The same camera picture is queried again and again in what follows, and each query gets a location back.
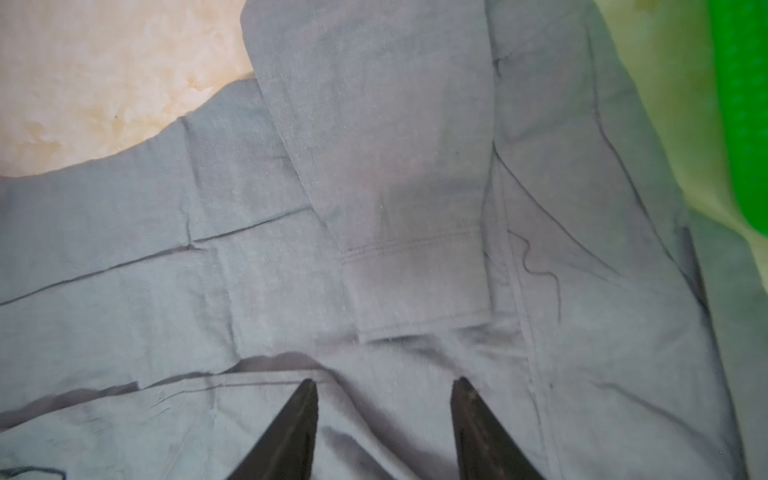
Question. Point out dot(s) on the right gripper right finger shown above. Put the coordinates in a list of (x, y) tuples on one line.
[(485, 451)]

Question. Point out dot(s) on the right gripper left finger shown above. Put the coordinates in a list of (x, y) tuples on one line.
[(286, 448)]

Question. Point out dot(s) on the grey long sleeve shirt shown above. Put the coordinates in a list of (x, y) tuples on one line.
[(404, 193)]

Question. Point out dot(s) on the green plastic basket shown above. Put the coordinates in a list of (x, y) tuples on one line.
[(739, 34)]

